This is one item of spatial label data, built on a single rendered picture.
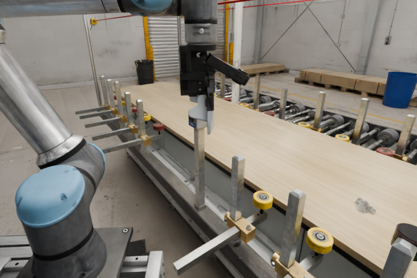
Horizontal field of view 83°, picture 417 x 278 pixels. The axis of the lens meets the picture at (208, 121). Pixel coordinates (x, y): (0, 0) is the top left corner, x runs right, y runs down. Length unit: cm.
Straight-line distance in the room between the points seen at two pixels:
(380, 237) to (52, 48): 779
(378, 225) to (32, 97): 112
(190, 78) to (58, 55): 749
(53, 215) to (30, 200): 5
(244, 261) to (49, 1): 100
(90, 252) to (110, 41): 767
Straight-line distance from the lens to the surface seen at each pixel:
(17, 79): 64
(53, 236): 58
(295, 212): 78
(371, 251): 99
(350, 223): 106
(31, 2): 46
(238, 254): 111
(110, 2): 43
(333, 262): 112
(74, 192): 55
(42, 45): 796
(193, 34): 55
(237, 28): 220
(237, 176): 91
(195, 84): 56
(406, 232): 71
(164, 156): 193
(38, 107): 64
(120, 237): 73
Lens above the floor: 155
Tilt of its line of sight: 21 degrees down
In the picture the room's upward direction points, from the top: straight up
